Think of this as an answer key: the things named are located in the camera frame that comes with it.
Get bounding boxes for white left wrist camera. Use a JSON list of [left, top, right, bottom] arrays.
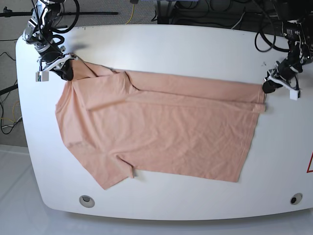
[[290, 90, 300, 100]]

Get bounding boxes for table grommet hole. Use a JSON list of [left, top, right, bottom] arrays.
[[290, 193, 303, 205], [79, 195, 95, 208]]

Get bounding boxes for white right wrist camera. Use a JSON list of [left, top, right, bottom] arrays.
[[35, 71, 49, 82]]

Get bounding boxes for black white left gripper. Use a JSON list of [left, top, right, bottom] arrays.
[[262, 60, 300, 93]]

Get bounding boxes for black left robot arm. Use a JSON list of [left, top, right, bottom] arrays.
[[253, 0, 313, 100]]

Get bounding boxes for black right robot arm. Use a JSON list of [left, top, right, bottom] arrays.
[[22, 0, 80, 82]]

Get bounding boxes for right table grommet hole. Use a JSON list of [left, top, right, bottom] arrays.
[[290, 193, 303, 205]]

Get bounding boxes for left table grommet hole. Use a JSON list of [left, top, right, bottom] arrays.
[[79, 195, 95, 208]]

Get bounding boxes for yellow cable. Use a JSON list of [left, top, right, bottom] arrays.
[[125, 4, 135, 25]]

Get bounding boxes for tangled black cables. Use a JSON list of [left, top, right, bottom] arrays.
[[151, 0, 269, 32]]

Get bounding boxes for red triangle sticker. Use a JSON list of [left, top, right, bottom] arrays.
[[307, 153, 313, 173]]

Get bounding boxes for peach pink T-shirt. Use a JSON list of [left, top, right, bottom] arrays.
[[55, 60, 266, 189]]

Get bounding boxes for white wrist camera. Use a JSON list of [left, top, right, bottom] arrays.
[[35, 71, 49, 82], [290, 90, 300, 100]]

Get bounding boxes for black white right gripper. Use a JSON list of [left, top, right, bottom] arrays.
[[38, 47, 78, 81]]

